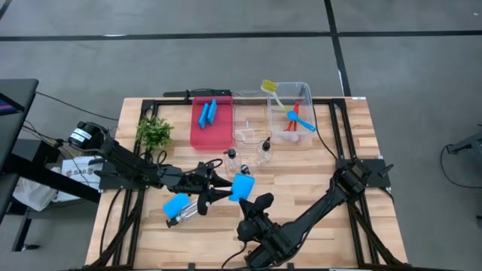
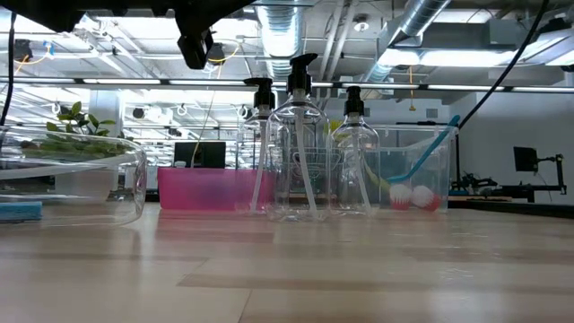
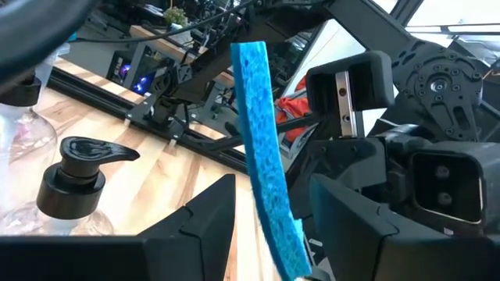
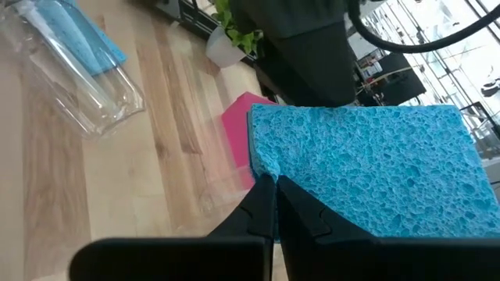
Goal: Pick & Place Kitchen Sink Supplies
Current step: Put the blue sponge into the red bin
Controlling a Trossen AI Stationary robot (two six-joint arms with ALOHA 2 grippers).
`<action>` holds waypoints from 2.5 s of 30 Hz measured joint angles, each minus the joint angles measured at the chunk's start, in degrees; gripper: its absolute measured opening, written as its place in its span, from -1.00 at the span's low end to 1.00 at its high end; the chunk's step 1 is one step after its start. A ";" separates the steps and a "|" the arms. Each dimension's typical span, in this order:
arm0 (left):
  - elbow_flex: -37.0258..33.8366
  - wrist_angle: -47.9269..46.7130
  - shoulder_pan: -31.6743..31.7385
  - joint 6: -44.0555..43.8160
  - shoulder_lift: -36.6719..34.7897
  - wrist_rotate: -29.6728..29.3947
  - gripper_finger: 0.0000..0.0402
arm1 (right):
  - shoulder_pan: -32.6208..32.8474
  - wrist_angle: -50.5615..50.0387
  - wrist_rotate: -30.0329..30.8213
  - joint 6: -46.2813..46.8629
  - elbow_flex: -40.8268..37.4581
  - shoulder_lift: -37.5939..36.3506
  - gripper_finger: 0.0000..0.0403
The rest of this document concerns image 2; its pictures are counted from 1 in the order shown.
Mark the clear pump bottle black cap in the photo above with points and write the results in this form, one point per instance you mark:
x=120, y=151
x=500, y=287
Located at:
x=112, y=179
x=299, y=76
x=264, y=96
x=354, y=103

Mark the green dish brush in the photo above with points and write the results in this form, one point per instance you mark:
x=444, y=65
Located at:
x=379, y=181

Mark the blue sponge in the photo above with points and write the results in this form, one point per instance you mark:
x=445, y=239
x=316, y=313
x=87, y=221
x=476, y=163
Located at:
x=20, y=212

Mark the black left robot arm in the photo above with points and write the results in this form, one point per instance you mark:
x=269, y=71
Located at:
x=45, y=9

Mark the black ceiling device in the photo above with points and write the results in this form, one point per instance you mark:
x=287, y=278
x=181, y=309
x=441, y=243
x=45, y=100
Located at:
x=22, y=50
x=220, y=51

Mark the black computer monitor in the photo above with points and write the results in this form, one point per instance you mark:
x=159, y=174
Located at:
x=202, y=154

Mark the green plant in white pot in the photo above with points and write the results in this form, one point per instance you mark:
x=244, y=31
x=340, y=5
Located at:
x=78, y=119

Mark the pink plastic bin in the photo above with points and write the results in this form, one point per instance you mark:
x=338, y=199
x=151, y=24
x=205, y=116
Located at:
x=202, y=188

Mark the tall clear plastic bin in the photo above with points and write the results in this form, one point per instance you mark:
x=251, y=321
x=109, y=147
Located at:
x=430, y=179

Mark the silver ventilation duct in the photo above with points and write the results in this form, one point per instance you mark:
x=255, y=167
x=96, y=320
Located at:
x=281, y=36
x=421, y=13

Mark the black aluminium frame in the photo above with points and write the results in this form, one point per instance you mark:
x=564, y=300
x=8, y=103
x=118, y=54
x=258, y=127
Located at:
x=515, y=207

